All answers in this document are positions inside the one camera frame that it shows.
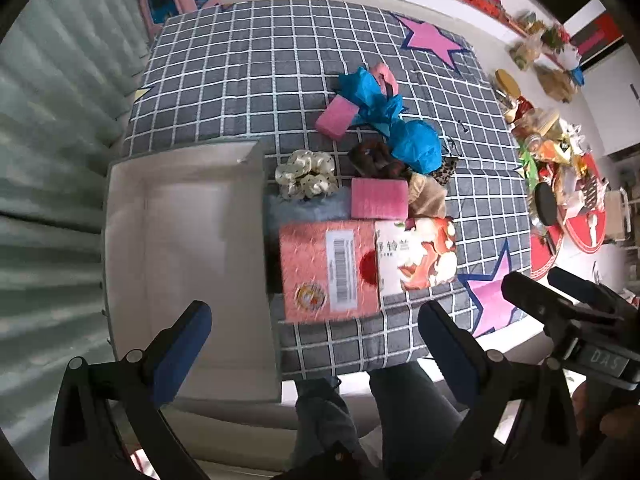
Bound pink sponge block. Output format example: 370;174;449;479
350;178;409;220
314;96;359;141

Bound light blue fluffy cloth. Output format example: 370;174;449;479
262;186;352;240

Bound cream dotted scrunchie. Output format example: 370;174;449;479
274;150;340;200

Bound leopard print cloth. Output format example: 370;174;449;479
431;156;459;188

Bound person's right hand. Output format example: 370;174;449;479
570;381;640;443

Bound person's legs in jeans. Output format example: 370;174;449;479
281;362;462;479

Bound red round mat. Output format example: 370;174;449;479
529;152;609;281

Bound black round lid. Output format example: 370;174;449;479
534;182;558;226

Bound white storage box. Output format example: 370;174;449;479
103;141;281;402

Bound grey checked star rug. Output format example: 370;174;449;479
121;0;533;382

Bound pink tissue box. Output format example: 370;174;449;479
279;217;458;324

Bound pink black small toy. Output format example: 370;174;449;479
370;63;399;98

